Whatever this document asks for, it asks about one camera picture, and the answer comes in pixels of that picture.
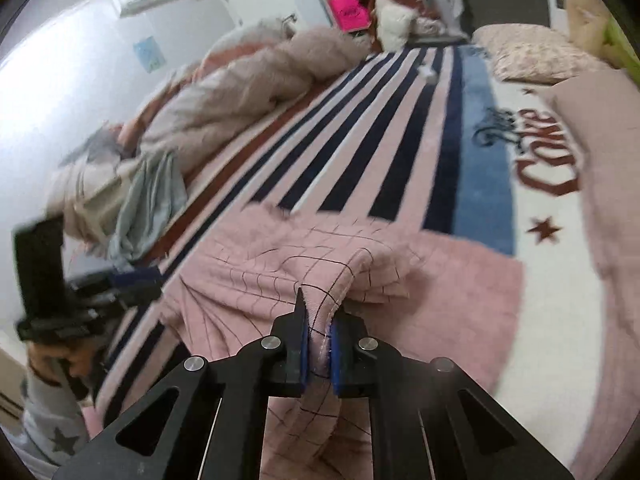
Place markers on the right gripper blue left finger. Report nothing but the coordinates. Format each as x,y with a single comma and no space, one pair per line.
290,373

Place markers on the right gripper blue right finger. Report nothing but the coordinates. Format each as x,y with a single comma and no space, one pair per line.
352,353

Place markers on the pink checked pants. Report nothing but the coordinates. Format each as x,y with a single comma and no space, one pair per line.
249,269

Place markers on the left forearm star sleeve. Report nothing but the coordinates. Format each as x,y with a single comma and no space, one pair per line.
53,427

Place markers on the person left hand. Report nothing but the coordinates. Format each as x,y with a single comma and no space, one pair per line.
78,355

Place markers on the light blue garment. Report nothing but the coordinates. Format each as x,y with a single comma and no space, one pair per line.
156,194

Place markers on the striped plush bed blanket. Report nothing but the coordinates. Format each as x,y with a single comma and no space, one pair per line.
484,174

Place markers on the beige pink rolled duvet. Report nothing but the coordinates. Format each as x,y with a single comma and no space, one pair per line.
195,112

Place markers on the bright pink bag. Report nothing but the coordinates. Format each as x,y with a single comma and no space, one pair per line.
350,15

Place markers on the floral pillow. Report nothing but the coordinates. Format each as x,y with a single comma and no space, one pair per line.
533,53

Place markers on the clothes pile on chair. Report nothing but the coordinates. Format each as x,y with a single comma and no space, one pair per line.
395,23

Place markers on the dark grey bookshelf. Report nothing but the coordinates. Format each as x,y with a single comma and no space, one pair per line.
500,0

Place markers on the green avocado plush toy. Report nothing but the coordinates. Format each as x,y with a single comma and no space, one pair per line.
619,51

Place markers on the brown plush toy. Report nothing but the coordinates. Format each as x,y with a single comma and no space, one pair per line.
587,22

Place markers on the blue wall poster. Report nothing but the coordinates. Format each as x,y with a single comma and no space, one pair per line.
149,54

